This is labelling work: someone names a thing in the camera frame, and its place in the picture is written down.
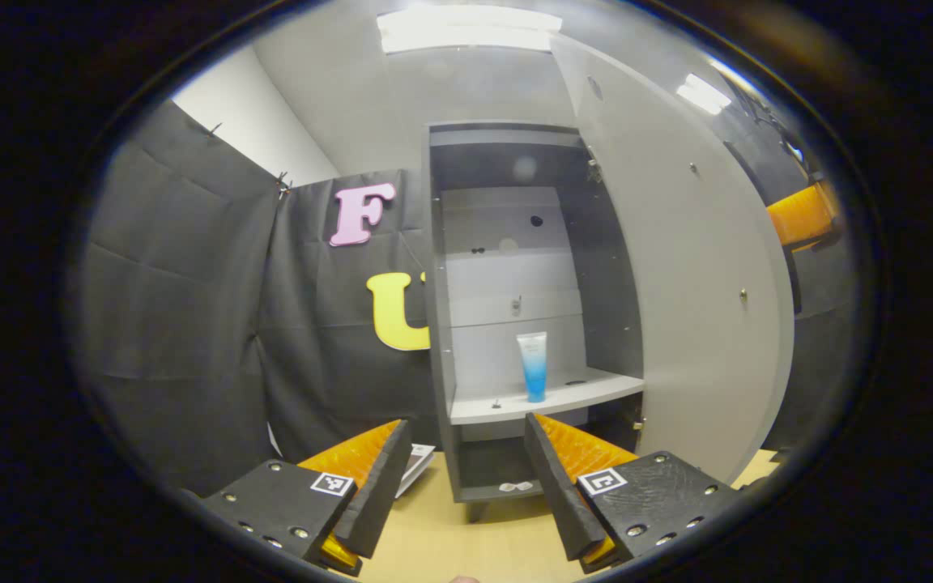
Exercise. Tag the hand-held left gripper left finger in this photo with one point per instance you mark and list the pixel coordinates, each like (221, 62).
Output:
(381, 494)

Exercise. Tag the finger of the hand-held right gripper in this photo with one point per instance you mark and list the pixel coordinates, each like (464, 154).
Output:
(798, 217)

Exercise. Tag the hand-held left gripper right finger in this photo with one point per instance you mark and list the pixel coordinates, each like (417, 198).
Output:
(564, 502)

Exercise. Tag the grey cabinet door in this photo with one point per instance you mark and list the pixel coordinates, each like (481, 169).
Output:
(693, 283)

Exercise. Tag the blue and white bottle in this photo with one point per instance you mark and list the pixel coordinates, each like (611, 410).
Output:
(533, 372)

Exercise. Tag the metal door hinge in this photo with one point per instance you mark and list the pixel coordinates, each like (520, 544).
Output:
(638, 423)
(594, 168)

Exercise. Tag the grey cabinet shelf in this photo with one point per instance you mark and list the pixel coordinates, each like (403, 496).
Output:
(507, 407)

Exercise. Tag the small ceiling light panel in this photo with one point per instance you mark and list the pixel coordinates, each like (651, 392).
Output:
(703, 93)

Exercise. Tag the black backdrop cloth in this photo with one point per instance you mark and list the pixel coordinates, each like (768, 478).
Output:
(191, 308)

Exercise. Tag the large ceiling light panel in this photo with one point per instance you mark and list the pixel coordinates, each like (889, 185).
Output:
(466, 28)

